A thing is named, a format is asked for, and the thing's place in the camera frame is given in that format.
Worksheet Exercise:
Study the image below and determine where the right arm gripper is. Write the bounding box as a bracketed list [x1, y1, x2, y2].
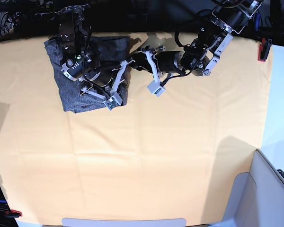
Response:
[80, 60, 128, 99]

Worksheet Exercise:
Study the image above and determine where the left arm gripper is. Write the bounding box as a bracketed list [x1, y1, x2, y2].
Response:
[129, 46, 186, 82]

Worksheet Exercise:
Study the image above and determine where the grey long-sleeve shirt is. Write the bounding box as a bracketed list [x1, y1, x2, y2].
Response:
[44, 36, 130, 113]

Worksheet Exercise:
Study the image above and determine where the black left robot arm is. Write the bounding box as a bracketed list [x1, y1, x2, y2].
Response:
[128, 0, 263, 86]

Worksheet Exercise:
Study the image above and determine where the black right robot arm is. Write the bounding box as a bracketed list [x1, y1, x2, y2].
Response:
[57, 3, 128, 101]

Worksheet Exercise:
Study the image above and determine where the yellow table cloth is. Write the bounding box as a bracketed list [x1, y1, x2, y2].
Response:
[0, 37, 273, 225]

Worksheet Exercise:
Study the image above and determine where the red black clamp right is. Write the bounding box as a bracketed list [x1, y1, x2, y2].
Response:
[258, 38, 272, 62]

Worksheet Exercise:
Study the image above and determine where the red black clamp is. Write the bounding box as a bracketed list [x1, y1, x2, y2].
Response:
[4, 210, 22, 218]
[258, 38, 272, 62]

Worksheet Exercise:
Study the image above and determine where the grey tray edge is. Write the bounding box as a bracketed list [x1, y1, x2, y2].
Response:
[62, 218, 186, 227]

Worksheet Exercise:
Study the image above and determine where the red black clamp left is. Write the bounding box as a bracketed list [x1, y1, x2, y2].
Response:
[4, 210, 22, 218]

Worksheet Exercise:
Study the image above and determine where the white cardboard box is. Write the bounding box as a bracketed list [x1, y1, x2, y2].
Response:
[221, 149, 284, 227]

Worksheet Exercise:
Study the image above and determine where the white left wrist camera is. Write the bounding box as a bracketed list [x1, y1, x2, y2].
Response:
[147, 80, 166, 97]

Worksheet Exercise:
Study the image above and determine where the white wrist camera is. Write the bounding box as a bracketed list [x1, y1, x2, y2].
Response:
[147, 80, 166, 97]
[103, 93, 123, 111]

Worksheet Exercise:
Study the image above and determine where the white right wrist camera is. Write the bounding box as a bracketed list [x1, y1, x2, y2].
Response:
[103, 93, 123, 111]

